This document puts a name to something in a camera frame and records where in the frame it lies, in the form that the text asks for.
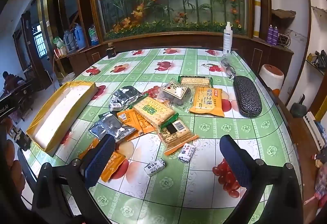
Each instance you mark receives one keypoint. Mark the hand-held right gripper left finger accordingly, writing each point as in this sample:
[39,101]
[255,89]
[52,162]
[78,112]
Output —
[100,160]

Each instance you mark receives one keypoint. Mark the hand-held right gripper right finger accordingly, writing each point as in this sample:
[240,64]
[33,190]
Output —
[235,160]

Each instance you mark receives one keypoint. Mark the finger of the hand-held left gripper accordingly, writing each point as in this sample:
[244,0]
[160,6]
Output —
[23,139]

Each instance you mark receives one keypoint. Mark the plain orange snack packet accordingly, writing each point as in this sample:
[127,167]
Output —
[112,165]

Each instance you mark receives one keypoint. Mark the silver foil snack packet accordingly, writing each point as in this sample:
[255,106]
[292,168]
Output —
[127,97]
[109,126]

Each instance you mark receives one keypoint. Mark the yellow cardboard tray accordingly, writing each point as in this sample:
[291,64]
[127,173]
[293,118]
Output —
[58,116]

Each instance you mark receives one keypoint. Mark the small white candy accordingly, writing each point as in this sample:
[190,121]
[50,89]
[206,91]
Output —
[155,167]
[186,153]
[115,107]

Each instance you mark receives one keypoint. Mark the orange cracker packet printed back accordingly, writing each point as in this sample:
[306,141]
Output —
[132,121]

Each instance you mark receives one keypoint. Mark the orange-edged cracker packet black strip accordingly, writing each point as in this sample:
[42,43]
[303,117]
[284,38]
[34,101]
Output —
[176,134]

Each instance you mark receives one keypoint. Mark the yellow-orange biscuit packet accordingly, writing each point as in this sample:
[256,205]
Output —
[207,101]

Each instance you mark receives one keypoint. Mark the yellow cracker packet green lettering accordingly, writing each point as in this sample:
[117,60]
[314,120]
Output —
[155,111]

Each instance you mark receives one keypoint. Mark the green-edged cracker packet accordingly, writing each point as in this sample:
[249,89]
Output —
[195,81]

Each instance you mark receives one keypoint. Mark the clear packet of dark plums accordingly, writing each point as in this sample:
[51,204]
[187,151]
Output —
[173,92]

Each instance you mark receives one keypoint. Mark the person's left hand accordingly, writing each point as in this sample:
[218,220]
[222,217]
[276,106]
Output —
[11,153]

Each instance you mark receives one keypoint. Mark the green fruit-print tablecloth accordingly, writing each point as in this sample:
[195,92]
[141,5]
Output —
[204,126]

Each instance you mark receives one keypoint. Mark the black patterned glasses case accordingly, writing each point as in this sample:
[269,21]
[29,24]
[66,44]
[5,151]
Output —
[247,97]

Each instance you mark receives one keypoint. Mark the white bucket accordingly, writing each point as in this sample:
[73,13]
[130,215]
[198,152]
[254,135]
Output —
[68,78]

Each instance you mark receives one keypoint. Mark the green bag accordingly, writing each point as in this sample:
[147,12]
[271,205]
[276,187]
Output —
[58,42]

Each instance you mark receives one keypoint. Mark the dark green kettle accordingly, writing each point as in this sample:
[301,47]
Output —
[298,107]

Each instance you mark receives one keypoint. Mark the white heater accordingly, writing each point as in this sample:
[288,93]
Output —
[313,129]

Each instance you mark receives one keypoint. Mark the grey thermos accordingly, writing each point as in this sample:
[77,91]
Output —
[69,42]

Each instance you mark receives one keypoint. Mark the eyeglasses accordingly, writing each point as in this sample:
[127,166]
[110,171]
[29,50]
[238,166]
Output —
[227,66]

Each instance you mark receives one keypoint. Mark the blue thermos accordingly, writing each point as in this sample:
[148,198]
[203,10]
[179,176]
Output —
[79,37]

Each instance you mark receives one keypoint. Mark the small dark jar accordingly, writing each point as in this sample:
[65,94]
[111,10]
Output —
[111,51]

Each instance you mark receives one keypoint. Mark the white spray bottle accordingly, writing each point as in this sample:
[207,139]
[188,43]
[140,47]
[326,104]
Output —
[227,40]

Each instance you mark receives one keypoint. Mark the purple can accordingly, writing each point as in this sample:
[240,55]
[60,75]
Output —
[269,34]
[275,36]

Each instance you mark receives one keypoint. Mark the wooden cabinet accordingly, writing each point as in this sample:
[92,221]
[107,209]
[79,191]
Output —
[178,41]

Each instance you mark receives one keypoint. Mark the black bag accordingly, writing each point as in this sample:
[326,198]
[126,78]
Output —
[321,60]

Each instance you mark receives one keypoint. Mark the rolled white and yellow poster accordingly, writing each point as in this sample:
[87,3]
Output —
[257,9]

